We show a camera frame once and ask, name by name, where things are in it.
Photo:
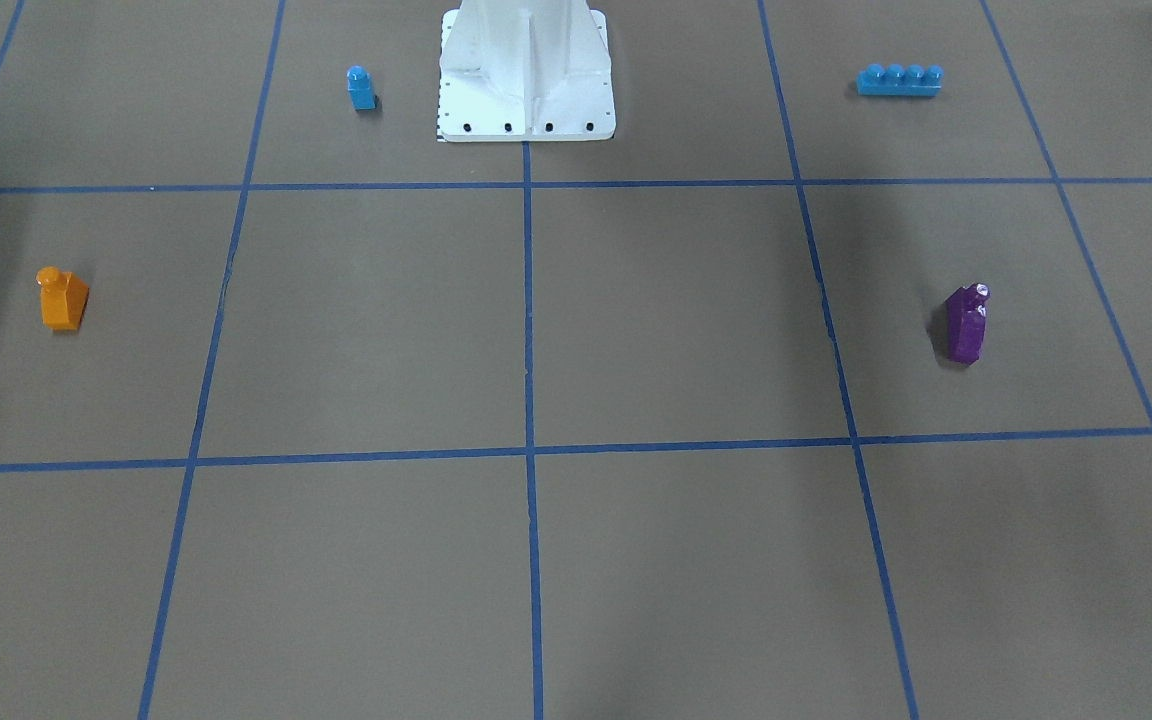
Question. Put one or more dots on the purple trapezoid block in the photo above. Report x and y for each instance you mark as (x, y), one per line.
(966, 321)

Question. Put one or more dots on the orange trapezoid block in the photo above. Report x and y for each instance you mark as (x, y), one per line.
(63, 297)

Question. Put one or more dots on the small blue single-stud block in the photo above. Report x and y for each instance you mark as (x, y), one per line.
(359, 89)

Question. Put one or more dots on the long blue four-stud brick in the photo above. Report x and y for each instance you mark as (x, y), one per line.
(896, 80)

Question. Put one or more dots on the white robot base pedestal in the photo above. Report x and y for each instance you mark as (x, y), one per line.
(525, 71)

